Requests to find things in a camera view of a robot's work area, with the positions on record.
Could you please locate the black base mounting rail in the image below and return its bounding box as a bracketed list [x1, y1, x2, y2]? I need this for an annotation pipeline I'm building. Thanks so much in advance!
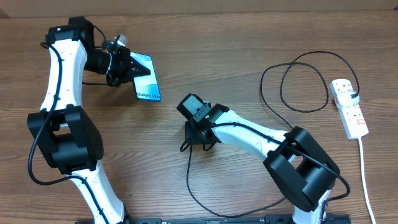
[74, 213, 352, 224]

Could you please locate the white power strip cord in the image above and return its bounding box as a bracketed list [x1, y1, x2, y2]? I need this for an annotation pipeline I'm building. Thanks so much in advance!
[357, 138, 376, 224]

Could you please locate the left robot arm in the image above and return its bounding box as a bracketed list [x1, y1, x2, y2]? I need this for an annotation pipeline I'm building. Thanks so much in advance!
[27, 16, 155, 223]

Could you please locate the Samsung Galaxy smartphone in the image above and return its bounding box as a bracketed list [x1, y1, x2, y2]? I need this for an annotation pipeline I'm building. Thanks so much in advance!
[131, 52, 161, 102]

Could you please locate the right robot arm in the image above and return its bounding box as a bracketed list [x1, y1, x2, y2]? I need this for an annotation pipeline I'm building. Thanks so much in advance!
[177, 93, 340, 223]

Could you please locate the white power strip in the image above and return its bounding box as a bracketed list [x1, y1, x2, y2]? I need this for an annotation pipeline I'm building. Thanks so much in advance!
[330, 79, 369, 139]

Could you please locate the white USB charger plug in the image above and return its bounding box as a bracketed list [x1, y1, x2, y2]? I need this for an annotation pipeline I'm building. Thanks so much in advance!
[335, 91, 360, 109]

